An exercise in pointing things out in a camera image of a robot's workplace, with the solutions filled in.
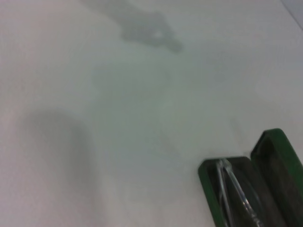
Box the clear transparent glasses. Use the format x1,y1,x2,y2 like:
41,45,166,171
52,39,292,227
214,158,265,227

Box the green glasses case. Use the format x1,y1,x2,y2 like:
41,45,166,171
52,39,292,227
197,128,303,227

